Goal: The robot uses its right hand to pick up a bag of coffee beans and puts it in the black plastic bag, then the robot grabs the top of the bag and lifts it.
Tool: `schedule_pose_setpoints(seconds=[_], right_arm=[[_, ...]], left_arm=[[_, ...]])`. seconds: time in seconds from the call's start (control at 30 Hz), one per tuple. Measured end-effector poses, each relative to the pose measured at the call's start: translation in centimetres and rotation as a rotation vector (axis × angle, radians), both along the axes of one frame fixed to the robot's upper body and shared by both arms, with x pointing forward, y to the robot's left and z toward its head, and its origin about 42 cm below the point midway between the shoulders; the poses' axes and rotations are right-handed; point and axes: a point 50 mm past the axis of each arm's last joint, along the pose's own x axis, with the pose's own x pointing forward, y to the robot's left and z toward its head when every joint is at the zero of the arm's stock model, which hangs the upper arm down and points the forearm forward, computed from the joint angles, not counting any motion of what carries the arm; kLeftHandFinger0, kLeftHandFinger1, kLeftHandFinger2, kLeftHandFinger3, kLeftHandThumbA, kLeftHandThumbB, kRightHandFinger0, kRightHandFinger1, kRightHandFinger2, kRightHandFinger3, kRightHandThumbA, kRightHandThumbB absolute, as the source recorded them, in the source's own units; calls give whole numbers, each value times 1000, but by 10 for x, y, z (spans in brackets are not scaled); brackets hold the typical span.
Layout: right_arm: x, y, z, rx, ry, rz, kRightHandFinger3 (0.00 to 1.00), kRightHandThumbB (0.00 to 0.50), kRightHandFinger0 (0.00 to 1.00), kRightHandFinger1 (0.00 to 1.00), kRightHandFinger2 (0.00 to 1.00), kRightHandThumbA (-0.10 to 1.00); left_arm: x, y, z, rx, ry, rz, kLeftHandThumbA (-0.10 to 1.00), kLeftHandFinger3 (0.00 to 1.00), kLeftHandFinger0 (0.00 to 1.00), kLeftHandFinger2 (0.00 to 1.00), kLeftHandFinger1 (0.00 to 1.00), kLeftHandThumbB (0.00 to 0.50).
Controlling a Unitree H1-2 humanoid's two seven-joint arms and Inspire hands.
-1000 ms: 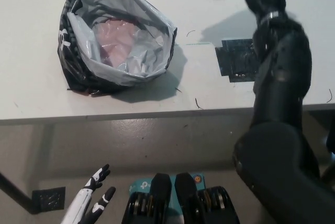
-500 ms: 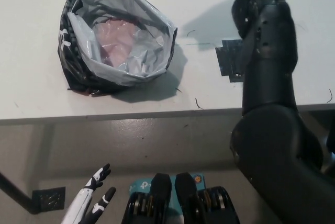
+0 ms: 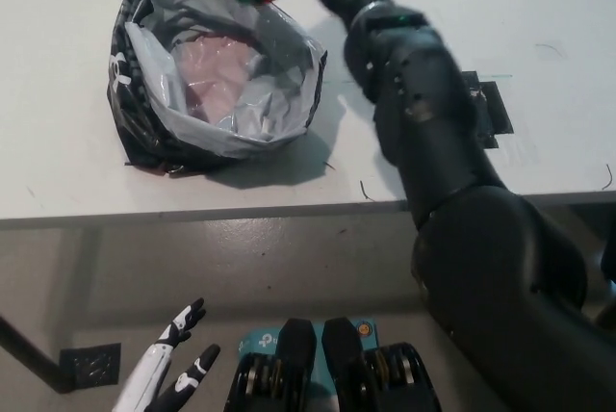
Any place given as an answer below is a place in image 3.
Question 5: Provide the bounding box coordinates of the black table leg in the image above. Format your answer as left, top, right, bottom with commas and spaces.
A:
594, 306, 616, 332
0, 313, 73, 394

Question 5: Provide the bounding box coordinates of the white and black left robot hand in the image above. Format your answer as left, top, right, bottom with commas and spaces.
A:
111, 298, 221, 412

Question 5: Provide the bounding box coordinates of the black plastic bag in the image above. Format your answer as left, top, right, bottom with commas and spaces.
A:
105, 0, 330, 176

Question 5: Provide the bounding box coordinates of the pink plastic wrapped item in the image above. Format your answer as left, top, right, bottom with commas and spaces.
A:
177, 39, 264, 119

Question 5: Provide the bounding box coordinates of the black tape patch on table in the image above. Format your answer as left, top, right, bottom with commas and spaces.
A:
459, 70, 514, 151

